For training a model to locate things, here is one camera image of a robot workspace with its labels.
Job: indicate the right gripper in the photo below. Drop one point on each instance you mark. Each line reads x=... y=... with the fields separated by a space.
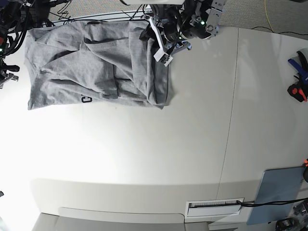
x=7 y=72

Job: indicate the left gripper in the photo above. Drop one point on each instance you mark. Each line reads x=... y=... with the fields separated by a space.
x=166 y=35

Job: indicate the grey T-shirt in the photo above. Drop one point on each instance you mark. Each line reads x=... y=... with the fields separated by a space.
x=86 y=62

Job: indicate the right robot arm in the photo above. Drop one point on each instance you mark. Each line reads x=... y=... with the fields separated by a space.
x=16 y=18

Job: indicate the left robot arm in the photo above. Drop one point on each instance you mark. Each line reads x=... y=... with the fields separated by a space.
x=196 y=18

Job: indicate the black red clamp tool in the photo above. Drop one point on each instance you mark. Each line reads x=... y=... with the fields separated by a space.
x=299 y=91

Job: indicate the blue-grey flat board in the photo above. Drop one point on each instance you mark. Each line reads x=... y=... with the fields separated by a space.
x=281 y=184

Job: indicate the orange black tool at edge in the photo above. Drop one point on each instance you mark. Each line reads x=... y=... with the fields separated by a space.
x=305 y=173

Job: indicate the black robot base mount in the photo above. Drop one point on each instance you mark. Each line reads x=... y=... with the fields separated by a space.
x=156 y=11

